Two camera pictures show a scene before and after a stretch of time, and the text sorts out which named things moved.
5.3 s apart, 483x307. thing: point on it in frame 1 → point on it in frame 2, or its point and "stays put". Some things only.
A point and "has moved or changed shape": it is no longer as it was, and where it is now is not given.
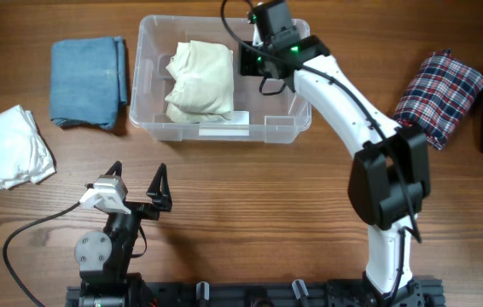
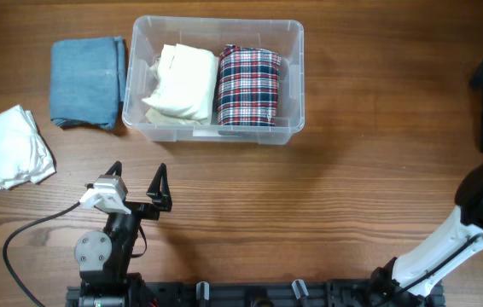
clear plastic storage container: (187, 86) stays put
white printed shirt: (10, 149) stays put
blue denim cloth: (88, 81) stays put
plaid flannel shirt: (439, 96) → (247, 86)
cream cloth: (203, 89) has moved or changed shape
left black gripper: (162, 199) stays put
